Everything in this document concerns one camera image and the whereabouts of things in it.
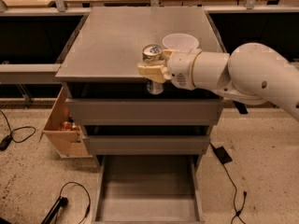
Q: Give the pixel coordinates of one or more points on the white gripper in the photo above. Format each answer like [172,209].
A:
[181,68]

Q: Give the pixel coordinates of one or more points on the silver redbull can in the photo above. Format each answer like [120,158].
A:
[153,51]

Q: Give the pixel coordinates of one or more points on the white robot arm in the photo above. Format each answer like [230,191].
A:
[252,74]

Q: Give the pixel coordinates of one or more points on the grey drawer cabinet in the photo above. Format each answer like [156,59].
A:
[102,61]

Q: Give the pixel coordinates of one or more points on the grey top drawer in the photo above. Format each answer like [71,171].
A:
[158,112]

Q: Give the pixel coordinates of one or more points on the grey middle drawer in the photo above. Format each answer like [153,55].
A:
[146,145]

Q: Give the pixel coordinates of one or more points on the grey open bottom drawer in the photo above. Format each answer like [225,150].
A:
[147,190]

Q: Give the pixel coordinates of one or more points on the white ceramic bowl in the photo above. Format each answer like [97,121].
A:
[180,42]

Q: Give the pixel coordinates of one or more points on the black power adapter right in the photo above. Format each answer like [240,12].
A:
[222,155]

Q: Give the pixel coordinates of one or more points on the copper items in box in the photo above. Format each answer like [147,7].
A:
[69,126]

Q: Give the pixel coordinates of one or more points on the cardboard box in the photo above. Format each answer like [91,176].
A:
[68,144]

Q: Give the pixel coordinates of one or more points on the black tool with cable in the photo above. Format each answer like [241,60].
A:
[62,202]

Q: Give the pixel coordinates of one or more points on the black adapter with cable left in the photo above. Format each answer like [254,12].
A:
[5,142]

